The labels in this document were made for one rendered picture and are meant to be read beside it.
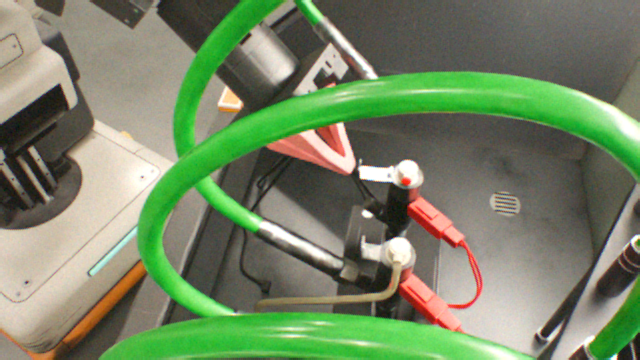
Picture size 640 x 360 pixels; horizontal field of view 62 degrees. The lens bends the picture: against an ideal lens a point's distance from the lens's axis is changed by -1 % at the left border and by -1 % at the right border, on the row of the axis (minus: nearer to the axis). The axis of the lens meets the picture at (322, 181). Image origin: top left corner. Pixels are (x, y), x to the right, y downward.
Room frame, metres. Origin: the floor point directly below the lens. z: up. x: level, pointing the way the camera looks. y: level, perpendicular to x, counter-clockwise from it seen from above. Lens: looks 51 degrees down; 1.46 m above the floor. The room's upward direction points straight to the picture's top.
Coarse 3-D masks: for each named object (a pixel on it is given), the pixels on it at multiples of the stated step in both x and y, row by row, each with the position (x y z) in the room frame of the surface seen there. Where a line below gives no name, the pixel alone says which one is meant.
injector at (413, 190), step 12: (396, 168) 0.30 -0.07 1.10; (396, 180) 0.29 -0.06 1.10; (420, 180) 0.29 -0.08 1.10; (396, 192) 0.28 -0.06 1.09; (408, 192) 0.28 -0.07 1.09; (372, 204) 0.30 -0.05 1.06; (384, 204) 0.30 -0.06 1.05; (396, 204) 0.28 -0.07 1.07; (408, 204) 0.28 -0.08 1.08; (384, 216) 0.29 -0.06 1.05; (396, 216) 0.28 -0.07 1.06; (408, 216) 0.28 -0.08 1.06; (396, 228) 0.28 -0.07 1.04
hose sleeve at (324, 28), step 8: (320, 24) 0.43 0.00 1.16; (328, 24) 0.43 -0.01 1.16; (320, 32) 0.43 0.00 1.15; (328, 32) 0.43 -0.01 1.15; (336, 32) 0.43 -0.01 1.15; (328, 40) 0.42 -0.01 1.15; (336, 40) 0.42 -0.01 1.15; (344, 40) 0.42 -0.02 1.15; (336, 48) 0.42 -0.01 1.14; (344, 48) 0.42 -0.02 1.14; (352, 48) 0.42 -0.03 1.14; (344, 56) 0.41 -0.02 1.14; (352, 56) 0.41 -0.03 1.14; (360, 56) 0.42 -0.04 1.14; (352, 64) 0.41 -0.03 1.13; (360, 64) 0.41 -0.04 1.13; (368, 64) 0.41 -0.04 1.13; (352, 72) 0.41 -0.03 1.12; (360, 72) 0.40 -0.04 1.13; (368, 72) 0.40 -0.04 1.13; (376, 72) 0.41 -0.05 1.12
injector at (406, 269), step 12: (384, 264) 0.21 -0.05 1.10; (408, 264) 0.21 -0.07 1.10; (360, 276) 0.22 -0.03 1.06; (372, 276) 0.22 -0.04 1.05; (384, 276) 0.21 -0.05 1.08; (408, 276) 0.21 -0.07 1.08; (360, 288) 0.21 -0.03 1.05; (372, 288) 0.21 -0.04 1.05; (384, 288) 0.21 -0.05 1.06; (384, 300) 0.20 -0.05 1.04; (396, 300) 0.20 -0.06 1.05; (384, 312) 0.21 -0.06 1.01
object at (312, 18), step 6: (294, 0) 0.45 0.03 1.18; (300, 0) 0.44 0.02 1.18; (306, 0) 0.45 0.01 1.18; (300, 6) 0.44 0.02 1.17; (306, 6) 0.44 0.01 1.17; (312, 6) 0.44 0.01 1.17; (306, 12) 0.44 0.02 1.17; (312, 12) 0.44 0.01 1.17; (318, 12) 0.44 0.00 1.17; (306, 18) 0.44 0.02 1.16; (312, 18) 0.44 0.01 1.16; (318, 18) 0.44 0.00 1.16; (312, 24) 0.44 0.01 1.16
